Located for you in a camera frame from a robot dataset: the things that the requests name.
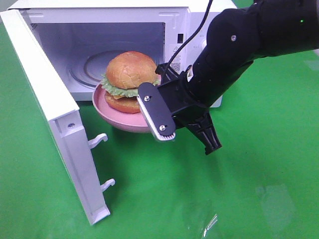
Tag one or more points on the burger with lettuce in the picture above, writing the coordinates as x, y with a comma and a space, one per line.
124, 74

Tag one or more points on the clear tape patch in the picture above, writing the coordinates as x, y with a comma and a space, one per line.
277, 205
200, 220

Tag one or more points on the white microwave oven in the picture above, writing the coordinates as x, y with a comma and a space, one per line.
156, 28

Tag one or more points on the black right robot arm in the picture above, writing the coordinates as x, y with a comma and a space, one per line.
235, 38

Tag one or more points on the white microwave door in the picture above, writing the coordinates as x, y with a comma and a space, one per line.
62, 115

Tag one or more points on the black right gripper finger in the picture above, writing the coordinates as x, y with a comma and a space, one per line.
204, 130

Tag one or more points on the glass microwave turntable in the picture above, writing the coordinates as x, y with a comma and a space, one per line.
89, 68

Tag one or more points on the pink round plate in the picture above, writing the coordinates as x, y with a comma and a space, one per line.
120, 120

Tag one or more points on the clear tape patch right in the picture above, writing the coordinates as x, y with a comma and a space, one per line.
277, 205

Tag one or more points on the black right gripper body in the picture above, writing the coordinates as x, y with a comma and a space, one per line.
185, 110

